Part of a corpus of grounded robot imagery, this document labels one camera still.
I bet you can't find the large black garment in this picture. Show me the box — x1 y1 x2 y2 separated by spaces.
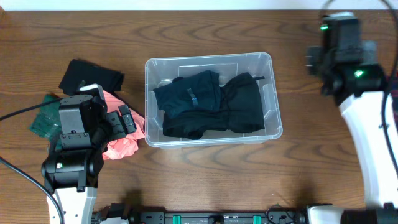
163 73 264 140

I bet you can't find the green folded cloth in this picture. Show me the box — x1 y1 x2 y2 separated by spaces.
29 101 62 150

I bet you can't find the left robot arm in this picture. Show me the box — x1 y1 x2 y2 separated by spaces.
42 95 136 223

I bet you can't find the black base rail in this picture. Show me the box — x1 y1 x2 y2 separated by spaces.
91 203 308 224

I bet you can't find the dark navy cloth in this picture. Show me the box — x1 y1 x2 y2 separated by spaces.
154 70 222 118

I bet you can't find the black folded cloth left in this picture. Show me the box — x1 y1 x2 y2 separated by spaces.
58 59 124 95

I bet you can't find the clear plastic storage bin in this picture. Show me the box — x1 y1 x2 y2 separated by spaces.
145 52 283 149

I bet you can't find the black cable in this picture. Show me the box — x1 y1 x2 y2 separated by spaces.
0 98 66 224
318 0 398 178

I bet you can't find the right black cable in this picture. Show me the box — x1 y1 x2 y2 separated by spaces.
318 0 398 178

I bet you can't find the left black cable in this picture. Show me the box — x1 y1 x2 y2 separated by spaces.
0 98 66 224

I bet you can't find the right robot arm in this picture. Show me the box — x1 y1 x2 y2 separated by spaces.
300 12 397 223

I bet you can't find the pink crumpled cloth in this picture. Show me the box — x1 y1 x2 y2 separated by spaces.
103 90 145 160

